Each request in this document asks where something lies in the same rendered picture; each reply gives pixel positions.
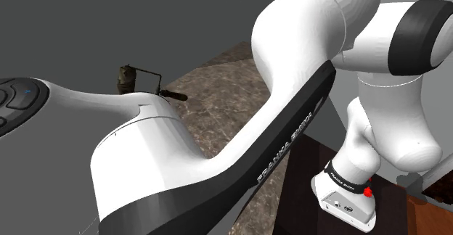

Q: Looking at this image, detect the dark robot stand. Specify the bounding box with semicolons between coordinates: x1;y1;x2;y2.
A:
272;133;409;235

